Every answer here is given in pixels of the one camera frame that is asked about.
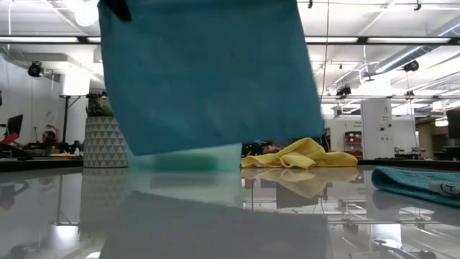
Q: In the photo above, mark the red storage shelf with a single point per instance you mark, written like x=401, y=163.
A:
x=354, y=144

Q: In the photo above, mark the teal microfiber towel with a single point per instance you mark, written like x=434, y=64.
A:
x=402, y=183

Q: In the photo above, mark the succulent in triangle-pattern pot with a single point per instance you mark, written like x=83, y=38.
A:
x=102, y=144

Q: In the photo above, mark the black monitor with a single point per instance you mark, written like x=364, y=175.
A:
x=14, y=126

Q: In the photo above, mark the teal plastic tray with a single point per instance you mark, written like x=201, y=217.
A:
x=230, y=158

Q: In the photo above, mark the light blue microfiber towel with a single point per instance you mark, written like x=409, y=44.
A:
x=208, y=79

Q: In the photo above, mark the black ceiling device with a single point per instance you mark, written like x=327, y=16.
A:
x=344, y=91

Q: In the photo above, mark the white pillar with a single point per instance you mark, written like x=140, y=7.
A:
x=377, y=126

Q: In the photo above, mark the black ceiling spotlight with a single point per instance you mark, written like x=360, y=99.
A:
x=35, y=69
x=411, y=65

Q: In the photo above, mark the yellow microfiber towel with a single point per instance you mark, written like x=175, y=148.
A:
x=305, y=151

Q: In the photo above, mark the person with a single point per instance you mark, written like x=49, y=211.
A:
x=49, y=136

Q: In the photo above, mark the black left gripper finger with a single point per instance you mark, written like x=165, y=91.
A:
x=120, y=9

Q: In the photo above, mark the red bar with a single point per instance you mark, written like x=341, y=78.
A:
x=10, y=138

